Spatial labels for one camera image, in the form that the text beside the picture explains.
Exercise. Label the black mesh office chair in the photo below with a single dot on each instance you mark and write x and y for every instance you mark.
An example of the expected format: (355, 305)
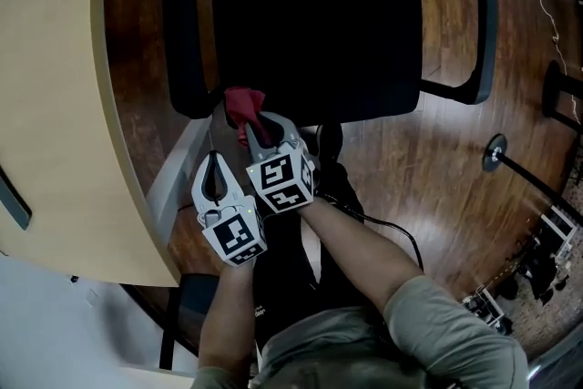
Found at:
(182, 13)

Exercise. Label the white desk leg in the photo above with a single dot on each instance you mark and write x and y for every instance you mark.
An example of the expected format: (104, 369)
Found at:
(177, 168)

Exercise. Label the person's olive t-shirt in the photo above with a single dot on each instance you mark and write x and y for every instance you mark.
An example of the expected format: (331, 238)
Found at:
(432, 346)

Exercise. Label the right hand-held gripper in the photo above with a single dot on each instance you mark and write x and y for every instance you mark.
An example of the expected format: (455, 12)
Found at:
(278, 177)

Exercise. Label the pink cloth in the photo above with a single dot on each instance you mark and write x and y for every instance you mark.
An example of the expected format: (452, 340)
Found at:
(243, 105)

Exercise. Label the person's right forearm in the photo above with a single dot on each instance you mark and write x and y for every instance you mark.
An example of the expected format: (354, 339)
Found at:
(360, 250)

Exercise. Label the person's black trousers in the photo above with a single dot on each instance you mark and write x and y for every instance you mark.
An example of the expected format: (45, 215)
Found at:
(296, 269)

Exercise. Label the black office chair seat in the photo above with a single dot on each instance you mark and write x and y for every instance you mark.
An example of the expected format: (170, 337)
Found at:
(319, 27)

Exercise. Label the black pole stand round base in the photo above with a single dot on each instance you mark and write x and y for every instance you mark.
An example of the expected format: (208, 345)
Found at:
(495, 152)

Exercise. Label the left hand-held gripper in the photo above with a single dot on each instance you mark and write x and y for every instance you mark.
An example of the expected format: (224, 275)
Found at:
(234, 237)

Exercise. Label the white frame equipment cart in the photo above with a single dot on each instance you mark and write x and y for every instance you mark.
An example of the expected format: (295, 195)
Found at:
(546, 250)

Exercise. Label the person's left forearm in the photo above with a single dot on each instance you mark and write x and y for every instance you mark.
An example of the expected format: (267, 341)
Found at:
(228, 319)

